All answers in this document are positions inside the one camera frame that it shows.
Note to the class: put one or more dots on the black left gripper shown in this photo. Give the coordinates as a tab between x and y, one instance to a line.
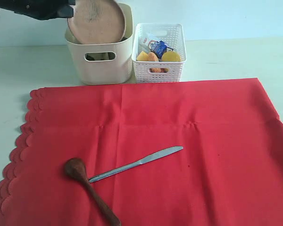
40	9

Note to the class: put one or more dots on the brown wooden plate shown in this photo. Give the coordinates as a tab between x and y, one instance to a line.
97	22

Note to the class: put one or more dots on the stainless steel cup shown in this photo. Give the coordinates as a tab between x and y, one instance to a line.
112	54

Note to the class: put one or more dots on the yellow cheese wedge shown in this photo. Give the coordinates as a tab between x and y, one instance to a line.
143	56

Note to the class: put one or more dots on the orange fried food piece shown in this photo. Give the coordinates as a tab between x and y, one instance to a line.
152	57

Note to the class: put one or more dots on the yellow lemon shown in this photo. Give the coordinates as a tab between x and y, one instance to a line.
170	56

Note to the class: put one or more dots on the dark wooden spoon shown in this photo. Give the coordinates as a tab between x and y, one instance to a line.
75	169

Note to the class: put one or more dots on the steel table knife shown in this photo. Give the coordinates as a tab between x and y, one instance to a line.
152	157

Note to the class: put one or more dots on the red tablecloth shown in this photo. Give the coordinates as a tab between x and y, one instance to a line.
229	172

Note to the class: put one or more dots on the white ceramic bowl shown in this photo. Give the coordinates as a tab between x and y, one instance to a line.
101	56

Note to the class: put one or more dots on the cream plastic bin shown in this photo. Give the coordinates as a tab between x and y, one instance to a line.
115	71

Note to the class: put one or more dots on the white perforated basket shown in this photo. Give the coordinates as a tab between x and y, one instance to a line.
171	34

